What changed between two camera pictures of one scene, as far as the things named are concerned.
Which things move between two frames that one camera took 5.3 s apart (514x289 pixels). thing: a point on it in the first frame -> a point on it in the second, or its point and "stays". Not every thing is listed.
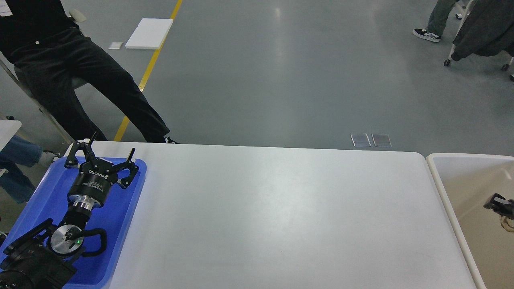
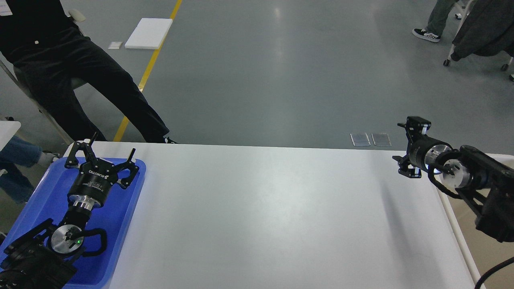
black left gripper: [91, 186] stays
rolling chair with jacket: [486, 28] stays
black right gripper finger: [500, 205] -> [423, 150]
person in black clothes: [38, 38] stays
